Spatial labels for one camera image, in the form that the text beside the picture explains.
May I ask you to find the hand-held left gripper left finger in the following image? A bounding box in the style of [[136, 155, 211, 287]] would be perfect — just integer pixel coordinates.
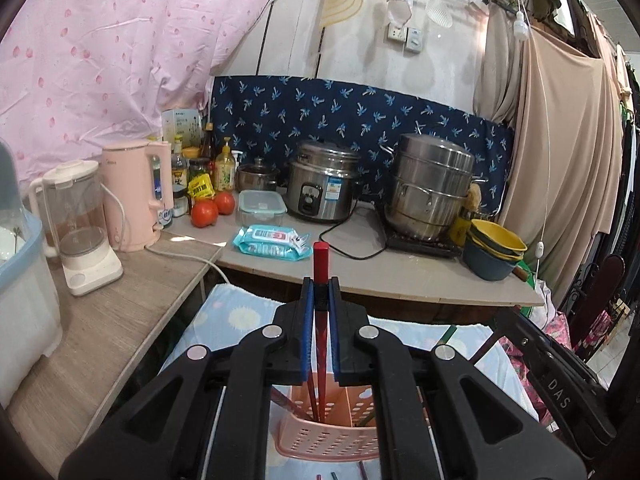
[[60, 277, 315, 480]]

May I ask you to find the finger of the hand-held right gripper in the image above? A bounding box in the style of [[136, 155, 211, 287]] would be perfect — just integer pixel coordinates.
[[495, 308, 617, 461]]

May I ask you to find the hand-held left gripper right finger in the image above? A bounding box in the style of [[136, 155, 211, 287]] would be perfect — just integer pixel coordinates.
[[329, 280, 586, 480]]

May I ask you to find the pink perforated utensil holder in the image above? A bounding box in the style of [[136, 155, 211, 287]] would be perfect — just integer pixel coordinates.
[[270, 384, 432, 461]]

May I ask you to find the green chopstick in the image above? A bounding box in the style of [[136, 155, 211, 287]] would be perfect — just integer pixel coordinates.
[[357, 325, 458, 427]]

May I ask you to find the blue patterned tablecloth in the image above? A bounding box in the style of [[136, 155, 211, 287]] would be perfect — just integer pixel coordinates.
[[159, 284, 556, 480]]

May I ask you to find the blue wet wipes pack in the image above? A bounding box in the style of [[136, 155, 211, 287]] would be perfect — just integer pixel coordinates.
[[232, 225, 312, 262]]

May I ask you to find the black induction cooktop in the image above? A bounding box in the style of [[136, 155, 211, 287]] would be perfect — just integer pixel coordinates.
[[385, 220, 463, 261]]

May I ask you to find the green plastic basin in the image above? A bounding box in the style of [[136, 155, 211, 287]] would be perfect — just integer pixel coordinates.
[[517, 259, 538, 321]]

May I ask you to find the glass container teal lid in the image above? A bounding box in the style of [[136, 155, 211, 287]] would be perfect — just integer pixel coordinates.
[[236, 190, 287, 227]]

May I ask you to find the steel rice cooker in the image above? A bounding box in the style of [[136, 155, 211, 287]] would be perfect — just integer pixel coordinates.
[[286, 140, 362, 224]]

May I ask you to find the stack of yellow blue bowls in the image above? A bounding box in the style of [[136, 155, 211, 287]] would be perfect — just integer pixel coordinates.
[[462, 218, 528, 282]]

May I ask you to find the small steel lidded pot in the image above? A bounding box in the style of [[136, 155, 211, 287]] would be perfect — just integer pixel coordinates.
[[235, 156, 282, 193]]

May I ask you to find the steel steamer pot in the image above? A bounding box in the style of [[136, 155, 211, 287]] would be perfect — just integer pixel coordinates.
[[382, 132, 488, 242]]

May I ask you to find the wood grain side counter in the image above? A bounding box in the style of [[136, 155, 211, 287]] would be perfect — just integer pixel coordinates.
[[5, 237, 224, 478]]

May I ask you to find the yellow label jar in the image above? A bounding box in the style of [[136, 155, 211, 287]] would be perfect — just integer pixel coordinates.
[[187, 158, 216, 202]]

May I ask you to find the clear glass bottle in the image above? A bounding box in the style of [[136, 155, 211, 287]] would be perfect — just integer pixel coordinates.
[[171, 135, 190, 213]]

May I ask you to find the dark sauce bottle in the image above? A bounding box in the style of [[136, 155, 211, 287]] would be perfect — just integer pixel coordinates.
[[200, 122, 217, 162]]

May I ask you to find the pink electric kettle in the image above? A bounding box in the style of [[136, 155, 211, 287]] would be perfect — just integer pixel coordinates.
[[101, 140, 176, 253]]

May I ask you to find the navy floral cloth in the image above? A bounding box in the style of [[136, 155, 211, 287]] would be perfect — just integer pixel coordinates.
[[207, 75, 516, 213]]

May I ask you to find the white blender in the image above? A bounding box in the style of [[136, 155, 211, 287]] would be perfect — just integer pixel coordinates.
[[27, 160, 124, 297]]

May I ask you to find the white carton box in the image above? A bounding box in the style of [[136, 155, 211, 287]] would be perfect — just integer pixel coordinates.
[[161, 108, 202, 147]]

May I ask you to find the beige curtain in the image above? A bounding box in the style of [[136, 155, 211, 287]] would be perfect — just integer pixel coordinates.
[[472, 5, 626, 306]]

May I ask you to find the blue white dish drainer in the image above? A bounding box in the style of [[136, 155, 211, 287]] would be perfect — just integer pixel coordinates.
[[0, 140, 63, 411]]

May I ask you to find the pink dotted curtain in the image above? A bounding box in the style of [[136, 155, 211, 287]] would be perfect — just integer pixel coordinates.
[[0, 0, 286, 196]]

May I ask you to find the white slotted ladle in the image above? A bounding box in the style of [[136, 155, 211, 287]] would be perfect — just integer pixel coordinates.
[[425, 0, 453, 28]]

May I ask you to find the black power cable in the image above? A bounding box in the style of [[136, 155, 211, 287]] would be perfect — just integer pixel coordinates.
[[319, 212, 388, 262]]

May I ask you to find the black metal frame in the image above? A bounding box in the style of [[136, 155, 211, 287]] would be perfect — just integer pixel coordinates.
[[557, 254, 632, 361]]

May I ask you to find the white kettle cord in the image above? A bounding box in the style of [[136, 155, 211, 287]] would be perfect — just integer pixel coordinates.
[[145, 240, 231, 286]]

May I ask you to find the white cord with switch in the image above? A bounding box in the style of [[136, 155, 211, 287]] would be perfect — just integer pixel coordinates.
[[520, 0, 551, 263]]

